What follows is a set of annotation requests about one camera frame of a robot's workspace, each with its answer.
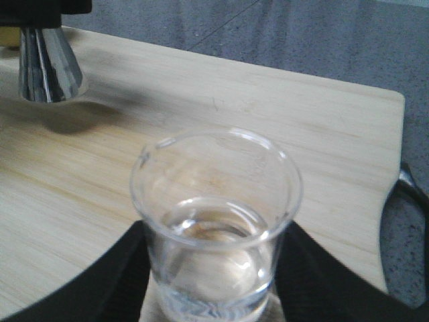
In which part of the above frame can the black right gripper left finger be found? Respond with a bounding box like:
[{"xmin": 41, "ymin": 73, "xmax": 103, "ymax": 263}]
[{"xmin": 3, "ymin": 221, "xmax": 150, "ymax": 321}]

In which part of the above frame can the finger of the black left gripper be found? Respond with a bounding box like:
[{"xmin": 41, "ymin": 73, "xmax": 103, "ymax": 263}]
[{"xmin": 1, "ymin": 0, "xmax": 92, "ymax": 28}]

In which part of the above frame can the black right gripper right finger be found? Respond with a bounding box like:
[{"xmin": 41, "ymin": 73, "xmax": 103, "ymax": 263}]
[{"xmin": 275, "ymin": 223, "xmax": 428, "ymax": 321}]

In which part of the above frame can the steel double jigger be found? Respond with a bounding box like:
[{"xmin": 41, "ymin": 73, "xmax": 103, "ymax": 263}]
[{"xmin": 19, "ymin": 27, "xmax": 88, "ymax": 103}]

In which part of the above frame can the glass beaker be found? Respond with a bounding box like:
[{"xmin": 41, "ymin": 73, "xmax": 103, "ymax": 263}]
[{"xmin": 130, "ymin": 127, "xmax": 303, "ymax": 321}]

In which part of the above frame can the wooden cutting board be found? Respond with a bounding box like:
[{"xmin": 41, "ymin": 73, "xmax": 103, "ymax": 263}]
[{"xmin": 1, "ymin": 28, "xmax": 405, "ymax": 317}]

